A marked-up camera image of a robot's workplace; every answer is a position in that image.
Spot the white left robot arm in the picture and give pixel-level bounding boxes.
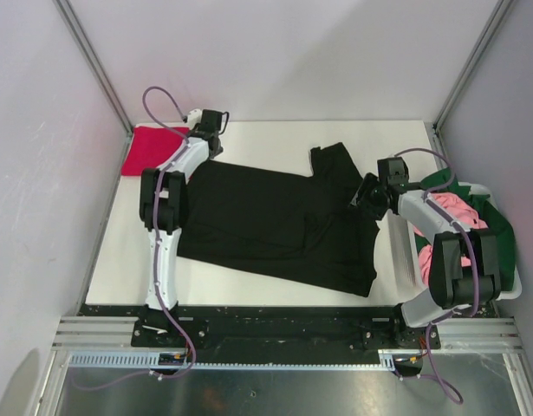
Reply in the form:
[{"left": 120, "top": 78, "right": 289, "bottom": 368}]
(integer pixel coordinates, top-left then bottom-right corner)
[{"left": 140, "top": 109, "right": 230, "bottom": 347}]

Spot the folded magenta t shirt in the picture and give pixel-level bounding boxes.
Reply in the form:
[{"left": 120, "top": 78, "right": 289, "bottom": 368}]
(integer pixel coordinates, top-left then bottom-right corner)
[{"left": 120, "top": 127, "right": 189, "bottom": 177}]

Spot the left aluminium frame post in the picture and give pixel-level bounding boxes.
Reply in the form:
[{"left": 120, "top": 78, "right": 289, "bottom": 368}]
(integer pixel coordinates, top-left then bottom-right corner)
[{"left": 52, "top": 0, "right": 133, "bottom": 136}]

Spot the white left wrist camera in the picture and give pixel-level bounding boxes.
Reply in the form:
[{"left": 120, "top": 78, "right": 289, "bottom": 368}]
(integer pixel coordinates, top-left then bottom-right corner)
[{"left": 183, "top": 108, "right": 203, "bottom": 129}]

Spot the aluminium frame post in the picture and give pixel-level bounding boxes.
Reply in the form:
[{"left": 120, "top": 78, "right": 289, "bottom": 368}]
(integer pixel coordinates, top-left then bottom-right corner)
[
  {"left": 52, "top": 0, "right": 133, "bottom": 136},
  {"left": 432, "top": 0, "right": 517, "bottom": 133}
]

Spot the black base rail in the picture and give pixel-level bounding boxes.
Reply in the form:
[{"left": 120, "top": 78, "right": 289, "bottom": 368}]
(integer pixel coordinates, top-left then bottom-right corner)
[{"left": 78, "top": 305, "right": 441, "bottom": 366}]

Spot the white plastic laundry bin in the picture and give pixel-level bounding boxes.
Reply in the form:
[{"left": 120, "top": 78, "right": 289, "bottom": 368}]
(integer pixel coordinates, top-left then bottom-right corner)
[{"left": 385, "top": 182, "right": 522, "bottom": 301}]

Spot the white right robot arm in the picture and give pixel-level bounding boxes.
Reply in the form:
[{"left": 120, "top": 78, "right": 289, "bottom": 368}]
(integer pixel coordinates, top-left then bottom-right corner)
[{"left": 351, "top": 156, "right": 502, "bottom": 348}]

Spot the grey slotted cable duct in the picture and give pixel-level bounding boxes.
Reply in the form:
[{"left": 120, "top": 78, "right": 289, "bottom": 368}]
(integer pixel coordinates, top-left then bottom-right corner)
[{"left": 65, "top": 349, "right": 423, "bottom": 373}]

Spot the black t shirt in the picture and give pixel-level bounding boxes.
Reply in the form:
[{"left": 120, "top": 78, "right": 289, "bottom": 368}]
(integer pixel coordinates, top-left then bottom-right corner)
[{"left": 178, "top": 143, "right": 379, "bottom": 297}]

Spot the pink t shirt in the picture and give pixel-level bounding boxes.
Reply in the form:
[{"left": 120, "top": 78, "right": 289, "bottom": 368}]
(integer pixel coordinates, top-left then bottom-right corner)
[{"left": 414, "top": 192, "right": 488, "bottom": 286}]

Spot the right aluminium frame post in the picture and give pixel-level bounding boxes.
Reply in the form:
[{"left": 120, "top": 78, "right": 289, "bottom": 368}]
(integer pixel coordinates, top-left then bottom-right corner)
[{"left": 432, "top": 0, "right": 517, "bottom": 133}]

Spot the green t shirt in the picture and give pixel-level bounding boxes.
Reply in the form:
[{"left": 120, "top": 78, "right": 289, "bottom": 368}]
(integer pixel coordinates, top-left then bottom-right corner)
[{"left": 420, "top": 168, "right": 516, "bottom": 291}]

